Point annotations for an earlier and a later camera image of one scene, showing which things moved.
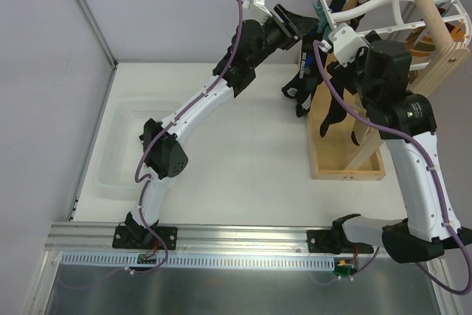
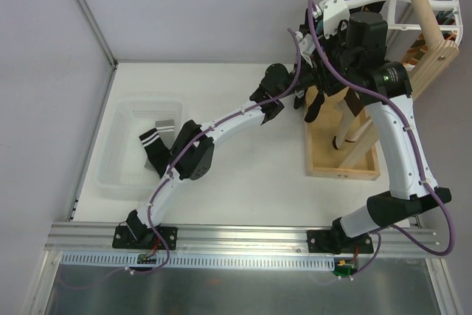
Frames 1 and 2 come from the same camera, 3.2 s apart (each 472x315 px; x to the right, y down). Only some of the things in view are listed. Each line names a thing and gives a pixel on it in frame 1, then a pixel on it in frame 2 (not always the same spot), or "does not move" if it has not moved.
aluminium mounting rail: [88, 236] does not move
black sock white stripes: [338, 110] -> [313, 110]
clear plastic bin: [119, 144] does not move
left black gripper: [286, 25] -> [307, 81]
